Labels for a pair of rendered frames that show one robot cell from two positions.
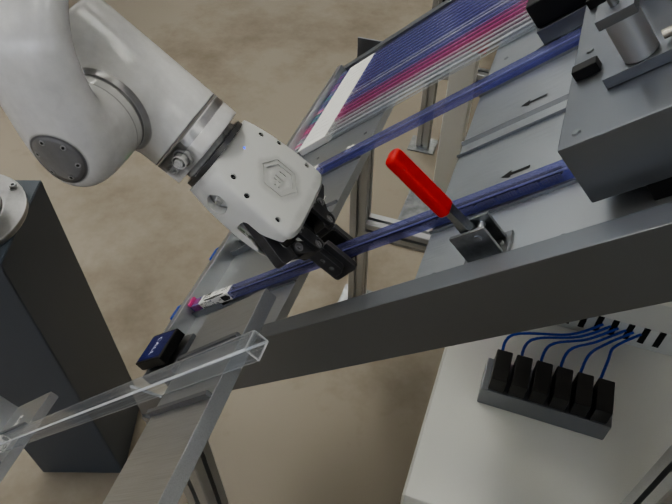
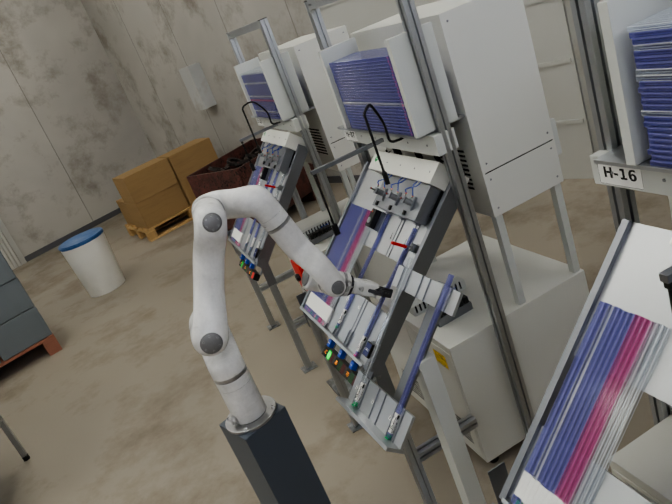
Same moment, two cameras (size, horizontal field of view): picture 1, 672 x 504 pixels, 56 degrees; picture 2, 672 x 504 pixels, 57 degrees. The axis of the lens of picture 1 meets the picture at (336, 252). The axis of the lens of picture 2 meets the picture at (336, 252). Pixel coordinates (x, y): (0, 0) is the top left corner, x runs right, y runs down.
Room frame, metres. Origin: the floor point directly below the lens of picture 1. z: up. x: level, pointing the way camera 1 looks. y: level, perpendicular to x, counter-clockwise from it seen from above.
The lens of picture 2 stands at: (-1.13, 1.24, 1.89)
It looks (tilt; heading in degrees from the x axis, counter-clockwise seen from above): 21 degrees down; 325
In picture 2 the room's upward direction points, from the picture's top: 21 degrees counter-clockwise
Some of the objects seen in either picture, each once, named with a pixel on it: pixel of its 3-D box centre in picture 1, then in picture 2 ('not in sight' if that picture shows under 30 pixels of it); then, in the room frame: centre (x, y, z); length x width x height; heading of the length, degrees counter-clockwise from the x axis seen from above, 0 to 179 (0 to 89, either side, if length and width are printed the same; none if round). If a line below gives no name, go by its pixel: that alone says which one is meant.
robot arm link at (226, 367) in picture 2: not in sight; (215, 341); (0.70, 0.54, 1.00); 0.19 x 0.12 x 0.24; 154
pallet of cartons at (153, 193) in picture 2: not in sight; (169, 187); (6.48, -2.05, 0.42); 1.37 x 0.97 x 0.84; 89
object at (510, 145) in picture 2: not in sight; (515, 198); (0.40, -0.82, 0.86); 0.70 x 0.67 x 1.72; 160
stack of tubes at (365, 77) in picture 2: not in sight; (382, 90); (0.50, -0.37, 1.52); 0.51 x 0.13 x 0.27; 160
